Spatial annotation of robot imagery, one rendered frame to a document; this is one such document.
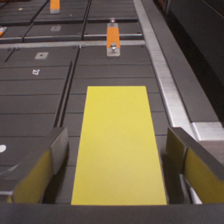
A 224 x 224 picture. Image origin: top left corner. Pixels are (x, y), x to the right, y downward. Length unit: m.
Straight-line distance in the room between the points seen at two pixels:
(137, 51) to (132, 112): 0.20
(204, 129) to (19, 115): 0.25
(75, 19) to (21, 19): 0.15
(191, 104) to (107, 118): 0.14
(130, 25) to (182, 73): 0.21
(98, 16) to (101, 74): 0.25
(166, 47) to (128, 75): 0.15
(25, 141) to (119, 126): 0.11
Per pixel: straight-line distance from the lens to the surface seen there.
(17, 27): 0.53
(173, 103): 0.25
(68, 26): 0.47
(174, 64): 0.33
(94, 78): 0.26
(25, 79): 0.29
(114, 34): 0.39
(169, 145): 0.16
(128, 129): 0.15
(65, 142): 0.16
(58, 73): 0.28
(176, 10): 0.47
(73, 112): 0.21
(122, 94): 0.19
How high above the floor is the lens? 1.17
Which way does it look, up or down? 51 degrees down
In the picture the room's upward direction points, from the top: 1 degrees counter-clockwise
